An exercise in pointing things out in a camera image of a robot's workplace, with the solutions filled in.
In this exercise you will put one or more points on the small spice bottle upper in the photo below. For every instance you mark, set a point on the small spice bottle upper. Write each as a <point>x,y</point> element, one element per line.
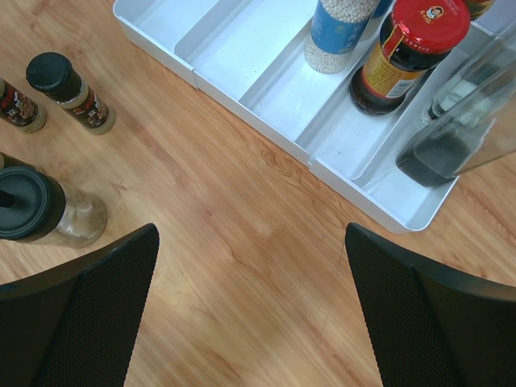
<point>53,75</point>

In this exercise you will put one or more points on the clear oil bottle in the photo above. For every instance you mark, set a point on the clear oil bottle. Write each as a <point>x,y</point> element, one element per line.
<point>458,87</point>

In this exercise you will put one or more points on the oil bottle with dark sauce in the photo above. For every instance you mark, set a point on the oil bottle with dark sauce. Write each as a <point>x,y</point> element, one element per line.
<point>476,131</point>

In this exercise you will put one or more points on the small black-cap spice bottle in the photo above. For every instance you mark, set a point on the small black-cap spice bottle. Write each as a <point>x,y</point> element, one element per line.
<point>19,110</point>

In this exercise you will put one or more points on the white divided tray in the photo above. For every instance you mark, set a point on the white divided tray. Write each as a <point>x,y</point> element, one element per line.
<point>249,57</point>

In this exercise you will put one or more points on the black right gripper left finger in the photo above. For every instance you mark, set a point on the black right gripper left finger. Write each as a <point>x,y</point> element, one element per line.
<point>76,324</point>

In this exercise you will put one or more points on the tall jar white beads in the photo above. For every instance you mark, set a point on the tall jar white beads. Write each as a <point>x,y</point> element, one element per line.
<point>336,29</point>

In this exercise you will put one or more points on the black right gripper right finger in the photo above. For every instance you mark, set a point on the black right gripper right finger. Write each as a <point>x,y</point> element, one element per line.
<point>430,324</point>

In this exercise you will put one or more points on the black-knob lid glass jar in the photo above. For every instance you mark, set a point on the black-knob lid glass jar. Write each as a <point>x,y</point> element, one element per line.
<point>38,209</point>

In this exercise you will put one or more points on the white-contents jar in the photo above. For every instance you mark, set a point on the white-contents jar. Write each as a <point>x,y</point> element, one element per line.
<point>382,8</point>

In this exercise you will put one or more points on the red-lid sauce jar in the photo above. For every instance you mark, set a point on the red-lid sauce jar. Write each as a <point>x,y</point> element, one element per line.
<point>477,8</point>
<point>414,38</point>

